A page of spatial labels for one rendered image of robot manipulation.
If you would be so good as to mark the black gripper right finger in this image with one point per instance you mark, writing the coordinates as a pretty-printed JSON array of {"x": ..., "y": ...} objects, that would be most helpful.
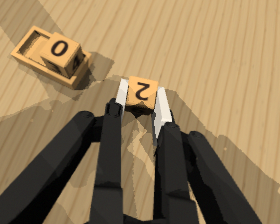
[{"x": 219, "y": 198}]

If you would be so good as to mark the light wooden rectangular tray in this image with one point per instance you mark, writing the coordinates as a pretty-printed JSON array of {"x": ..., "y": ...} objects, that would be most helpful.
[{"x": 27, "y": 51}]

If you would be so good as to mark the wooden digit cube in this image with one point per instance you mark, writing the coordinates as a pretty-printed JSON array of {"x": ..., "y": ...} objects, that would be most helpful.
[
  {"x": 141, "y": 95},
  {"x": 62, "y": 55}
]

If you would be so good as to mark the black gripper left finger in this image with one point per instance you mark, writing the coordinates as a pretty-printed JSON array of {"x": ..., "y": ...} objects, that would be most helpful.
[{"x": 31, "y": 196}]

